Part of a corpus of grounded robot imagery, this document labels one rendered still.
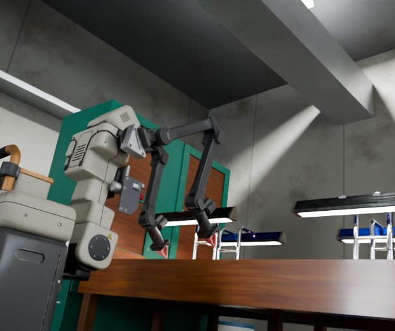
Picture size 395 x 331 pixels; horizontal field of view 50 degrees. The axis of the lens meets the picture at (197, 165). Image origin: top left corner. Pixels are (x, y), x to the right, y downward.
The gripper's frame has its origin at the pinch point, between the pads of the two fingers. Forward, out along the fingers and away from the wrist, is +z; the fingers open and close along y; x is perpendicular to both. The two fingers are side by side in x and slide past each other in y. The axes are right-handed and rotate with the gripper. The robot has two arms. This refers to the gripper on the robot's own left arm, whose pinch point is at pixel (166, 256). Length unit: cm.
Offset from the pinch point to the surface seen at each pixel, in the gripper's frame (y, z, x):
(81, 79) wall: 211, -94, -186
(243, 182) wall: 117, 96, -265
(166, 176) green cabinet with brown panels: 44, -15, -72
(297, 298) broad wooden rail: -89, -5, 29
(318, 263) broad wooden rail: -97, -13, 19
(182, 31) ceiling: 117, -97, -263
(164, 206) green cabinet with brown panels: 44, 1, -57
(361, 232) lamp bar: -85, 32, -62
